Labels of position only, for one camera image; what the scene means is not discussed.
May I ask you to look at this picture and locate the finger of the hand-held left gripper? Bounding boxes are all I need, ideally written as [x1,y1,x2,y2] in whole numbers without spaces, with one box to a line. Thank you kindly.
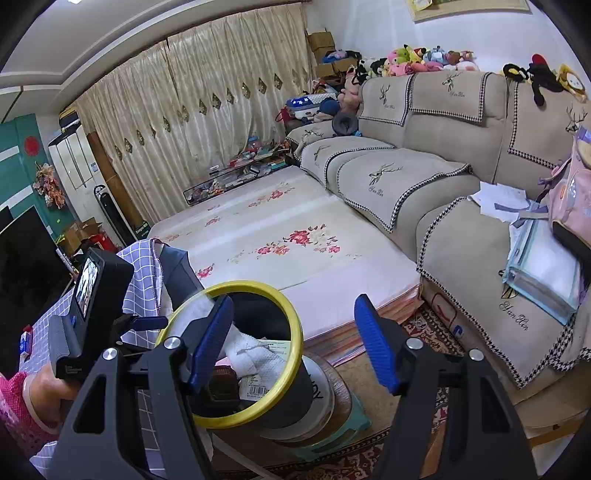
[117,315,169,360]

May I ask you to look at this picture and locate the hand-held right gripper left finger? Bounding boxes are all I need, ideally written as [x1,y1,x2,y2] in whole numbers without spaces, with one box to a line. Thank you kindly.
[58,294,235,480]

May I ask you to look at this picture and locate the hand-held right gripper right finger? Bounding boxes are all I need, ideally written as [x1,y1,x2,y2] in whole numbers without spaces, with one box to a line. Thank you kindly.
[353,293,539,480]

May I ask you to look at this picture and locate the white tissue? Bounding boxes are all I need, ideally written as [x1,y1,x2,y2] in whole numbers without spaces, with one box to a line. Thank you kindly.
[225,329,279,385]

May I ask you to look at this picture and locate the brown box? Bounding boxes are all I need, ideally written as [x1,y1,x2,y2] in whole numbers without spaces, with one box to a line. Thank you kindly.
[207,364,242,403]

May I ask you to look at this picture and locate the green and white box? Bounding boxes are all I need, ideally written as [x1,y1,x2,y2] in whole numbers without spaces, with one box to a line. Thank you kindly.
[239,339,293,400]

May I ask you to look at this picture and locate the yellow rimmed black trash bin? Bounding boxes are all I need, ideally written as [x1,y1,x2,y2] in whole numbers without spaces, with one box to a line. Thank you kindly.
[154,280,334,445]

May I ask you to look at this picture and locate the person's left hand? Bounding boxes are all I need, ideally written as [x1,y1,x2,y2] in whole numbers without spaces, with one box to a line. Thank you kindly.
[39,367,82,422]

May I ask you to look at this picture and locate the patterned rug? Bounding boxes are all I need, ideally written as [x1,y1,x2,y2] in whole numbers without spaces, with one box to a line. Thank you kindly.
[203,302,467,480]

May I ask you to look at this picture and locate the blue checked tablecloth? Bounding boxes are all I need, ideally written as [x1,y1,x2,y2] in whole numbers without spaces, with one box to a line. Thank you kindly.
[28,237,205,477]

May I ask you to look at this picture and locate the open cardboard boxes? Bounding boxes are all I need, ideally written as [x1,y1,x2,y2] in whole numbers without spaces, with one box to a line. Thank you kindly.
[61,216,105,256]

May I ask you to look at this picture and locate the printed cardboard box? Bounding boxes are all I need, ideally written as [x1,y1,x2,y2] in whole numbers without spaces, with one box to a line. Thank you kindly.
[421,279,465,356]

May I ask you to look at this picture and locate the black tower fan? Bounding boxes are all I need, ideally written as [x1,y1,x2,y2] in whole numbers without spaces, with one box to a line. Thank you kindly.
[93,184,129,248]

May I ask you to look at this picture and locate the large black television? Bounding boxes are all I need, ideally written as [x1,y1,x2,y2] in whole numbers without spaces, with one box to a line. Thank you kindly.
[0,204,75,326]

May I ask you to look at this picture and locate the hanging flower decoration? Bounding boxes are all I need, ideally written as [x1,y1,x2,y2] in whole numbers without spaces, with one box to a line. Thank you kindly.
[34,161,66,209]

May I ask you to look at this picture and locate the floral floor mat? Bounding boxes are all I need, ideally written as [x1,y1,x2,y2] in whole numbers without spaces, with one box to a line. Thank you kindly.
[147,165,424,366]

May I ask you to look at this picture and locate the row of books and toys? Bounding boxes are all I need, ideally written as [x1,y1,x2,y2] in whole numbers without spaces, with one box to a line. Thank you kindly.
[182,134,301,206]

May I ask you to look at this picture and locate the beige sofa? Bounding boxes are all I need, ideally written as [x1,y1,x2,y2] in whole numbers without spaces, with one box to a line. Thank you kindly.
[284,70,591,437]

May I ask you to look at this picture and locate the clear file bag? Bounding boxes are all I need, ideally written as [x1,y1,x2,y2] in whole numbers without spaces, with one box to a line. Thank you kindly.
[501,216,586,325]

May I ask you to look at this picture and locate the white papers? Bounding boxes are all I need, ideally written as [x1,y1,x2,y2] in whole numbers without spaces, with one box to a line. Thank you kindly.
[470,181,533,221]

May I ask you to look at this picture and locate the beige curtain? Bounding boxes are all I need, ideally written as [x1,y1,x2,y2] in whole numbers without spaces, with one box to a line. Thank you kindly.
[76,2,319,222]

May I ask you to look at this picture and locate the pink backpack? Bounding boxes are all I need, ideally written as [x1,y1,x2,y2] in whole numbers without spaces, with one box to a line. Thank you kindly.
[536,124,591,241]

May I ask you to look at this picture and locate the pile of plush toys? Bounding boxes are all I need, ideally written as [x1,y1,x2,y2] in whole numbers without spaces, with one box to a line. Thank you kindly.
[323,44,481,114]

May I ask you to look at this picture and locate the stack of cardboard boxes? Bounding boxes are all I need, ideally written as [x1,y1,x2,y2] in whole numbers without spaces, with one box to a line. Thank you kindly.
[306,29,354,80]

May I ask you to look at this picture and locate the black mouse plush toy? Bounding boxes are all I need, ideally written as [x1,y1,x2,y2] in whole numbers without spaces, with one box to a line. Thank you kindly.
[502,54,567,108]

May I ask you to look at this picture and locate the lion plush toy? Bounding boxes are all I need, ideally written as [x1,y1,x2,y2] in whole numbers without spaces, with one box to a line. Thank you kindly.
[555,64,590,103]

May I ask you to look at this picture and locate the framed wall picture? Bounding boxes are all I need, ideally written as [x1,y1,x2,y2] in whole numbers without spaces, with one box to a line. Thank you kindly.
[405,0,531,22]

